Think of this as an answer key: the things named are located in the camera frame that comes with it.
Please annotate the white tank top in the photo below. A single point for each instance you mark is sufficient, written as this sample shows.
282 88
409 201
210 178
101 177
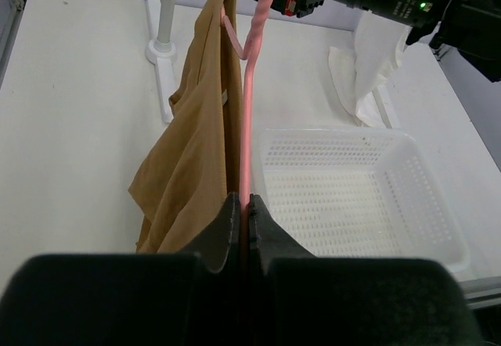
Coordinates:
376 54

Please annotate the white and silver clothes rack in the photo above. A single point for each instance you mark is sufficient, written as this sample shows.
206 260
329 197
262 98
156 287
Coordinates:
161 51

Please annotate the pink wire hanger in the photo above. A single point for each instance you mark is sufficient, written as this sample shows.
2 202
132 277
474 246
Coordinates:
249 52

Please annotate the white perforated plastic basket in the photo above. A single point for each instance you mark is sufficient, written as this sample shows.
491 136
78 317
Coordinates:
356 192

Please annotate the tan tank top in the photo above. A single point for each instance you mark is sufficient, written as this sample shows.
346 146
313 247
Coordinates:
184 180

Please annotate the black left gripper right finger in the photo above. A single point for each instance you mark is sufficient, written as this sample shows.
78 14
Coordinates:
300 299

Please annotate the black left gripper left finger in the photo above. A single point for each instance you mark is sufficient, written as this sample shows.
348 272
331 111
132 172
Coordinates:
185 298

